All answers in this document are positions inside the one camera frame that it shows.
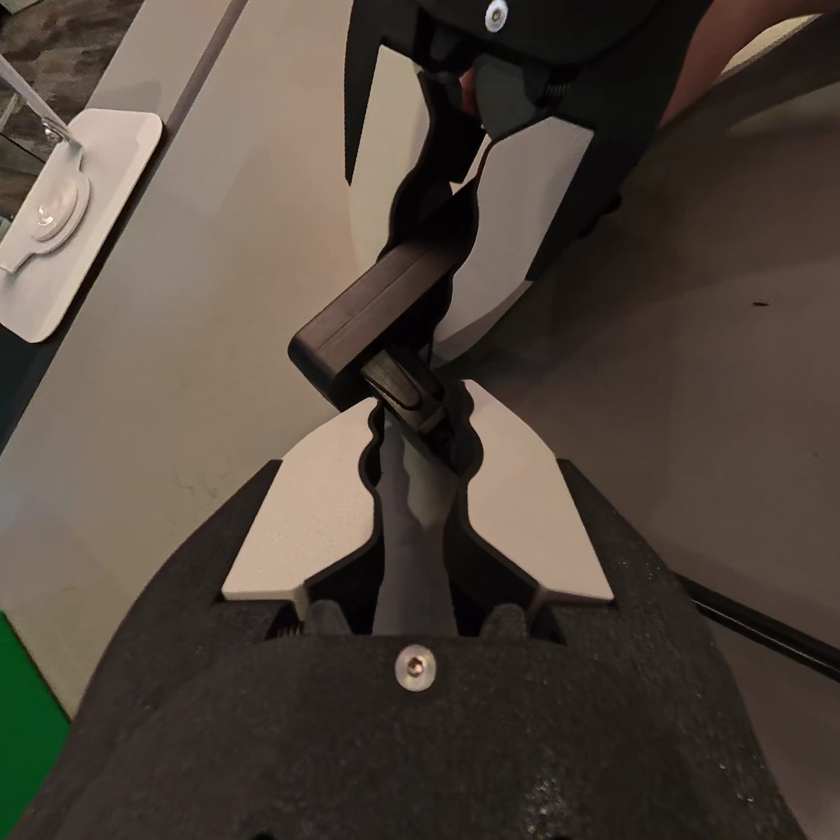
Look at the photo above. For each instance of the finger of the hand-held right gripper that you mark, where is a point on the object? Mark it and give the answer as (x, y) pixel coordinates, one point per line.
(525, 197)
(387, 131)

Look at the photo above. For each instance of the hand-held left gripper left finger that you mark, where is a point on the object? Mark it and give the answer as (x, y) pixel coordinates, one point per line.
(308, 518)

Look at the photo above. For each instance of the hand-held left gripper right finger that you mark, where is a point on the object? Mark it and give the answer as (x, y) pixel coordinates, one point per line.
(531, 512)

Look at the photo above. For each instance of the black power strip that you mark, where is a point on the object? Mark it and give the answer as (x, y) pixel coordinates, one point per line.
(354, 315)

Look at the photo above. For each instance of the person's right forearm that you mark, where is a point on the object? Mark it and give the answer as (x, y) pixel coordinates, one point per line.
(709, 59)

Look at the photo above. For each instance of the person's right hand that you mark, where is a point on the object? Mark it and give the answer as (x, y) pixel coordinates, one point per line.
(469, 92)

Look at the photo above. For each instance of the green plastic bin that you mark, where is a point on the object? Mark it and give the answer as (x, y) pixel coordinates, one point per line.
(26, 709)

